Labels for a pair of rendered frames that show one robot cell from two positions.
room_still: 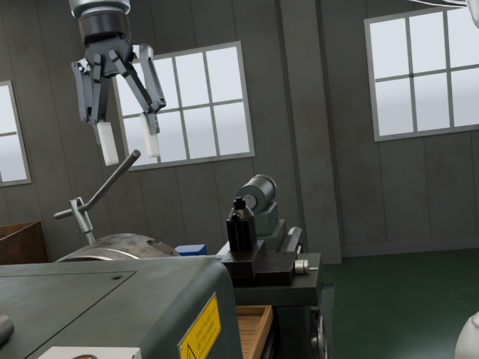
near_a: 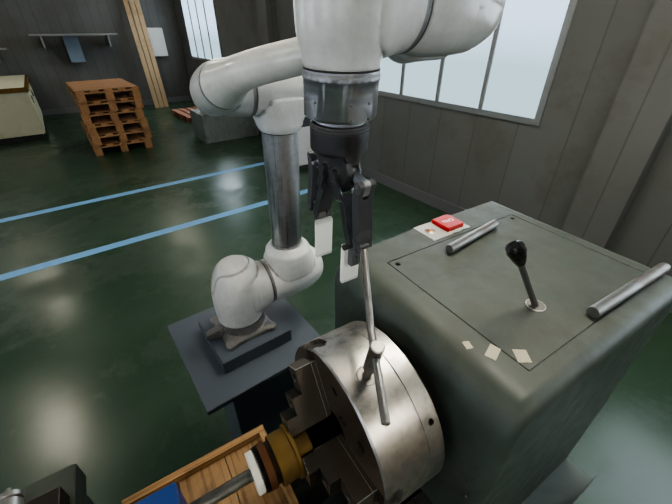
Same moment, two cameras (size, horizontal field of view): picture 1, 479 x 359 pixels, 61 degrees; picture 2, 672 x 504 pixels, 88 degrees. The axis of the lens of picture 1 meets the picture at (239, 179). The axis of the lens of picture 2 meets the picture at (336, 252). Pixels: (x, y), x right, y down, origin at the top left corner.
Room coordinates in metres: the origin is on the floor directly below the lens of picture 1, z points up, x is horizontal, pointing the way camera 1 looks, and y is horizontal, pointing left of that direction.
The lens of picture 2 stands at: (1.00, 0.48, 1.70)
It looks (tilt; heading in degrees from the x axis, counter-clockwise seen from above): 33 degrees down; 223
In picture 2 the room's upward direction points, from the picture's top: straight up
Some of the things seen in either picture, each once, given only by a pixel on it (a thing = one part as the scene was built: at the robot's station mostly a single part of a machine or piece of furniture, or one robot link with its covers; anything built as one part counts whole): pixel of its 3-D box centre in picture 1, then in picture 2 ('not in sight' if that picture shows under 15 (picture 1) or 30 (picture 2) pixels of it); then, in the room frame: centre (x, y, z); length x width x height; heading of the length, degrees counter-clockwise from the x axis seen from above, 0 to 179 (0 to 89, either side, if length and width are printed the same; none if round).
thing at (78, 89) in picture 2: not in sight; (111, 114); (-0.90, -6.40, 0.47); 1.30 x 0.90 x 0.93; 80
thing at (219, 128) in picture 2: not in sight; (221, 107); (-2.44, -5.53, 0.48); 1.00 x 0.81 x 0.96; 170
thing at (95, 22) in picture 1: (108, 45); (338, 155); (0.67, 0.18, 1.56); 0.08 x 0.07 x 0.09; 75
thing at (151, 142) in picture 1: (150, 135); (323, 237); (0.65, 0.13, 1.41); 0.03 x 0.01 x 0.07; 165
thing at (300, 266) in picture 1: (306, 266); (8, 501); (1.21, -0.17, 0.95); 0.07 x 0.04 x 0.04; 75
